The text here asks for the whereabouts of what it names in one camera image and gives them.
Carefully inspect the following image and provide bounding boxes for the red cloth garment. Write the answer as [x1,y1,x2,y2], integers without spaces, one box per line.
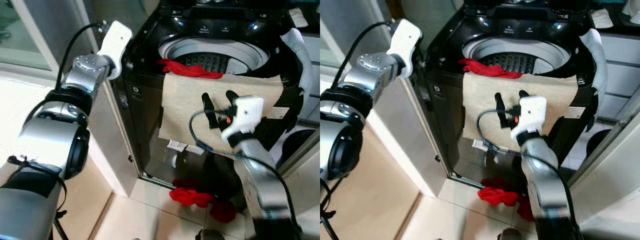
[157,58,226,80]
[459,57,523,80]

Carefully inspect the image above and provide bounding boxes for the black top-load washing machine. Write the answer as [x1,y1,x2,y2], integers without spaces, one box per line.
[112,0,313,188]
[420,0,608,188]

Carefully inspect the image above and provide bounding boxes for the beige towel with white tags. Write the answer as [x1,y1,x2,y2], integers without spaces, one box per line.
[461,72,580,151]
[159,72,285,153]

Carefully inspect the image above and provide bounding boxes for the crumpled red cloth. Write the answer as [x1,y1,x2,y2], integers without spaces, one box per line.
[169,179,238,223]
[477,177,536,222]

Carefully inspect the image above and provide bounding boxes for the grey drawer cabinet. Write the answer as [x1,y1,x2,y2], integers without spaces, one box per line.
[597,30,640,121]
[309,32,321,101]

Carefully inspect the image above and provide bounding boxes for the white folded cloth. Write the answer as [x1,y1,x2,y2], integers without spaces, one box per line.
[287,7,310,28]
[590,9,615,29]

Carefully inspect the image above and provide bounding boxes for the dark robot right foot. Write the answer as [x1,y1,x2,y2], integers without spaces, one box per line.
[196,228,226,240]
[497,228,526,240]

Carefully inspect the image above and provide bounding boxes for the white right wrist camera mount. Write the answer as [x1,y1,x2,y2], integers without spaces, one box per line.
[220,96,265,143]
[510,95,548,141]

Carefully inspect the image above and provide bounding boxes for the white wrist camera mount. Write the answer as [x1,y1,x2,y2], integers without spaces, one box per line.
[96,20,133,81]
[510,95,548,141]
[220,96,265,143]
[386,19,423,78]

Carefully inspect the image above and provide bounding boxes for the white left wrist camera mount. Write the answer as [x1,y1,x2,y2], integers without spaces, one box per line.
[96,20,133,81]
[386,19,423,78]

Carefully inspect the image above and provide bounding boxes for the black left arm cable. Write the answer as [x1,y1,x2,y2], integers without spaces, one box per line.
[332,21,393,88]
[55,21,103,91]

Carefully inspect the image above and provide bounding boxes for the white window frame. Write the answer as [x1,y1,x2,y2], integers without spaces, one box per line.
[0,0,101,76]
[320,0,396,71]

